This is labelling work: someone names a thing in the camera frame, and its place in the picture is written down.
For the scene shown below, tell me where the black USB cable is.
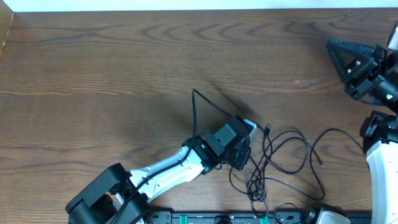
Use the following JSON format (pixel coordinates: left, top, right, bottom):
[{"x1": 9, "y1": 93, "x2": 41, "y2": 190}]
[{"x1": 228, "y1": 123, "x2": 364, "y2": 218}]

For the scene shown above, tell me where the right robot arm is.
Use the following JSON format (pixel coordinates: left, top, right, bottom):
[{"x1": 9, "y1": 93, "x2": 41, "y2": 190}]
[{"x1": 325, "y1": 39, "x2": 397, "y2": 223}]

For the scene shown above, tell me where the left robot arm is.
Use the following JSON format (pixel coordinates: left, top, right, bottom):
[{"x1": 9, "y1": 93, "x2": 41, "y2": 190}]
[{"x1": 65, "y1": 117, "x2": 257, "y2": 223}]

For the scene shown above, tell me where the cardboard panel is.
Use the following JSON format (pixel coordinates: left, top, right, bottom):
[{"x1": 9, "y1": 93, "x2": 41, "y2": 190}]
[{"x1": 0, "y1": 0, "x2": 14, "y2": 55}]

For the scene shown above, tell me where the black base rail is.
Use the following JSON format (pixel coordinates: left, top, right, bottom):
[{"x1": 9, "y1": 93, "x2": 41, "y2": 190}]
[{"x1": 144, "y1": 204, "x2": 372, "y2": 224}]

